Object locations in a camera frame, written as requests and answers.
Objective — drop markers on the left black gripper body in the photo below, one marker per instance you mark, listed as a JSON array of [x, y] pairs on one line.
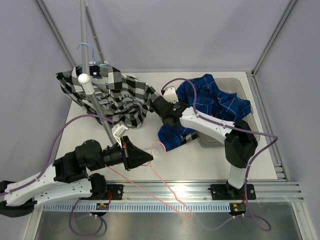
[[125, 152]]

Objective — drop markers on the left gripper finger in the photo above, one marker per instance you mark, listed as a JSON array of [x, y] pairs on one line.
[[134, 151], [138, 158]]

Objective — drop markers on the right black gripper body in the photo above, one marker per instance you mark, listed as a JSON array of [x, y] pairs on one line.
[[174, 104]]

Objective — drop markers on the black white checkered shirt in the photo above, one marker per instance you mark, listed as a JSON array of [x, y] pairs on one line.
[[122, 98]]

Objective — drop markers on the blue plaid shirt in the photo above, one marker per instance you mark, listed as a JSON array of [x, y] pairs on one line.
[[209, 100]]

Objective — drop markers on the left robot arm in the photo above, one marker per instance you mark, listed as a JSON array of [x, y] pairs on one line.
[[73, 175]]

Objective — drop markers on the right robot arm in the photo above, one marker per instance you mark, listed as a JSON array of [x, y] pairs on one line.
[[237, 138]]

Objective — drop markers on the grey clothes rack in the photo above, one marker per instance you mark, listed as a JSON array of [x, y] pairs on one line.
[[85, 80]]

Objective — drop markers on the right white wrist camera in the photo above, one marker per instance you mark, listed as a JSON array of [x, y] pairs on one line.
[[170, 95]]

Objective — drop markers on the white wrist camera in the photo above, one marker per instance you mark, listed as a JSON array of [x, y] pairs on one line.
[[118, 130], [170, 95]]

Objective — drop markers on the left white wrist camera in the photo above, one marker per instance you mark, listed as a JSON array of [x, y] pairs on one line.
[[118, 130]]

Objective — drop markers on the blue wire hanger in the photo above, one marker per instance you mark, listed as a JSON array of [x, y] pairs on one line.
[[95, 63]]

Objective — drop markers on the right aluminium frame post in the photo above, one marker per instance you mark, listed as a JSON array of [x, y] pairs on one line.
[[261, 105]]

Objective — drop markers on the aluminium frame post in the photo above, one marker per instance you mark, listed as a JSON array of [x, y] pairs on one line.
[[261, 105], [44, 10]]

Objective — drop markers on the aluminium mounting rail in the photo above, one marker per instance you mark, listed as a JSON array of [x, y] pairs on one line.
[[197, 191]]

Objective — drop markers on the left aluminium frame post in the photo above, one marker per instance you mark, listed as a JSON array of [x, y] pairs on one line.
[[44, 10]]

